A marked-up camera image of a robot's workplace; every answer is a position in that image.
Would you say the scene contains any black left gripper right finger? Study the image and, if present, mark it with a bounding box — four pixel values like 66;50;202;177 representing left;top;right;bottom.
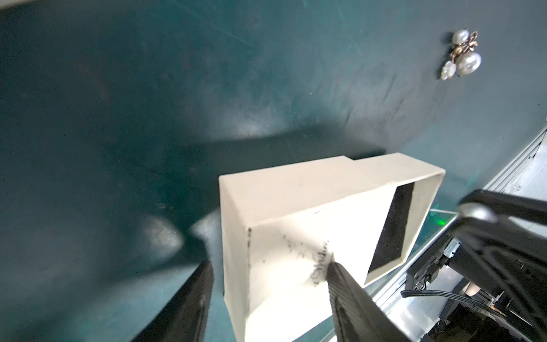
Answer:
326;262;408;342

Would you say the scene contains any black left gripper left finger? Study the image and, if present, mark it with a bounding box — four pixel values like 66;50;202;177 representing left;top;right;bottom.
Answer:
133;261;214;341

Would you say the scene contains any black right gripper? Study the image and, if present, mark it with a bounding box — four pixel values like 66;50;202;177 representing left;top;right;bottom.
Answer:
401;189;547;342

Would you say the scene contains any pearl bow earring pile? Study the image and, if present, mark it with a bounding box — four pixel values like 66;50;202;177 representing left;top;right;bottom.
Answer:
439;28;482;81

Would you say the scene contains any cream jewelry box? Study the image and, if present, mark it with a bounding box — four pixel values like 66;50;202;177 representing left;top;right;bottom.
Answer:
219;153;445;341

